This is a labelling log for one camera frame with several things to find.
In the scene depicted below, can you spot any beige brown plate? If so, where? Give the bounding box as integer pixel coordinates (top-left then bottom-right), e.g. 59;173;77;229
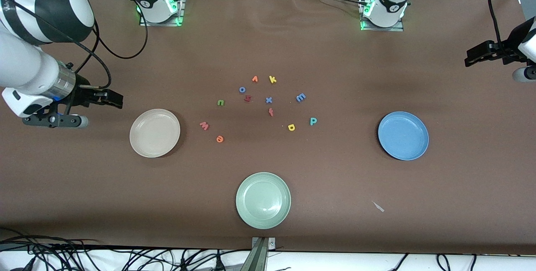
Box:
129;108;181;158

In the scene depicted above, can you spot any blue plate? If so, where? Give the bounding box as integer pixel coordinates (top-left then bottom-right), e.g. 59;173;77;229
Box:
378;111;430;161

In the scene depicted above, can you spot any pale green plate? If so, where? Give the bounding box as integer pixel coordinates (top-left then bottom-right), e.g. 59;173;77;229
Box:
235;172;291;230

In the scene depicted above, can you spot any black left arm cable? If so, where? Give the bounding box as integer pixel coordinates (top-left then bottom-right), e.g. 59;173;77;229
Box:
487;0;504;46

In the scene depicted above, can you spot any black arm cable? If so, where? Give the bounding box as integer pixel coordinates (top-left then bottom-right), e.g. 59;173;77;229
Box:
73;0;148;89
487;0;504;46

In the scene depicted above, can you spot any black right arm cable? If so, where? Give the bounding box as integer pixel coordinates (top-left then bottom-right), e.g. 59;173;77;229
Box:
73;0;148;89

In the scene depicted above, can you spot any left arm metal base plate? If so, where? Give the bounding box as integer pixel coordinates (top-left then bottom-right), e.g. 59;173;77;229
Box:
359;0;405;32

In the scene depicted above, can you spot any black cable bundle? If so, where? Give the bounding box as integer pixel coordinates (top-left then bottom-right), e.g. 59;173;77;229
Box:
0;242;252;271

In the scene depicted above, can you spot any aluminium bracket at table edge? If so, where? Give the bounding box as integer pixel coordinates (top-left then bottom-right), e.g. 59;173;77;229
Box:
241;237;277;271

